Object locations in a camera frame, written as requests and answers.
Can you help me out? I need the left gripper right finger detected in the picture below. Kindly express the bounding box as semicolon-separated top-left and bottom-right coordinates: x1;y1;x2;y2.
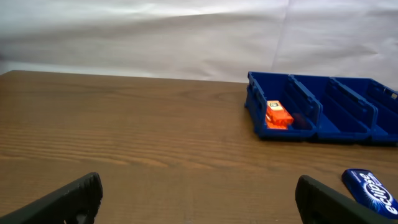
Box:
294;174;398;224

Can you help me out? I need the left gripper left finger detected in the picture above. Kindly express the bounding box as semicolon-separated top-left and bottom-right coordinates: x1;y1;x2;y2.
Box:
0;172;104;224

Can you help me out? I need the blue candy pack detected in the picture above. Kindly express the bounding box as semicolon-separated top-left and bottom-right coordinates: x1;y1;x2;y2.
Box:
341;169;398;220

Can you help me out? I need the orange candy box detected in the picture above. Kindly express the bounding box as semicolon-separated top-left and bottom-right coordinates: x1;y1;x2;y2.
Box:
265;117;289;131
266;100;295;127

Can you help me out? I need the blue tray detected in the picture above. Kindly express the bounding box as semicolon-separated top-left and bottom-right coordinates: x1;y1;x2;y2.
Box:
244;71;398;146

